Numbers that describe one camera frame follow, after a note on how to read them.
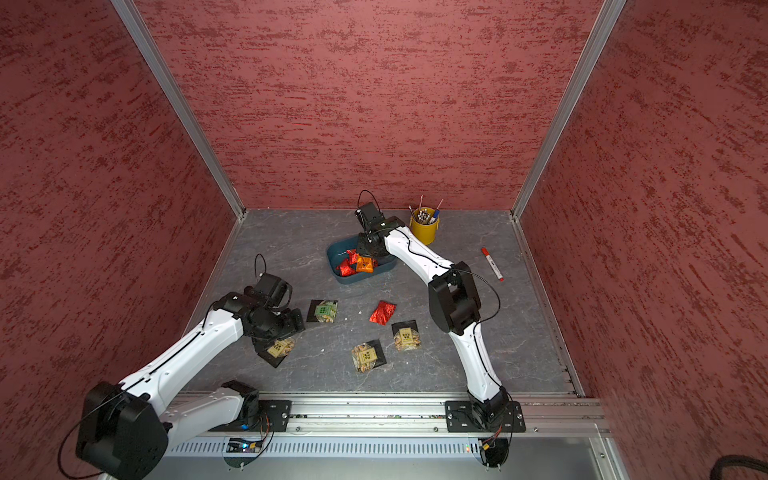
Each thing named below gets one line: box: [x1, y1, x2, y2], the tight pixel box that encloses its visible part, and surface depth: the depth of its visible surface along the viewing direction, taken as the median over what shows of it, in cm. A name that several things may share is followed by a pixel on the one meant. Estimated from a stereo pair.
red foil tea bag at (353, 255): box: [346, 248, 359, 265], surface depth 106 cm
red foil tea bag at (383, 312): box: [369, 300, 397, 325], surface depth 91 cm
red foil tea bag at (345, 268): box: [336, 258, 356, 277], surface depth 100 cm
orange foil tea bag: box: [356, 254, 373, 273], surface depth 94 cm
